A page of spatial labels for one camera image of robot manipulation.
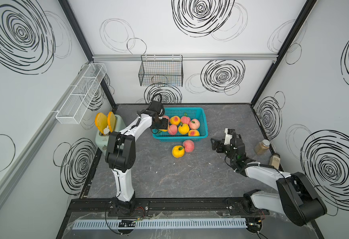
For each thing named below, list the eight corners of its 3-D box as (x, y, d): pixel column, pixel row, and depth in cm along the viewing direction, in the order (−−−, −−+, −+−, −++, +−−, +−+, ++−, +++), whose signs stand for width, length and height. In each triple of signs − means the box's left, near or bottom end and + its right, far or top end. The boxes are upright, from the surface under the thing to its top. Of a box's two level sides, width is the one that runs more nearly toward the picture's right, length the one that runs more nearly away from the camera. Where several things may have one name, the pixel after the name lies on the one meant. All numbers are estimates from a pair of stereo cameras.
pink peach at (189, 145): (185, 153, 94) (186, 149, 90) (183, 145, 98) (183, 140, 94) (194, 151, 95) (195, 147, 91) (191, 143, 99) (192, 138, 95)
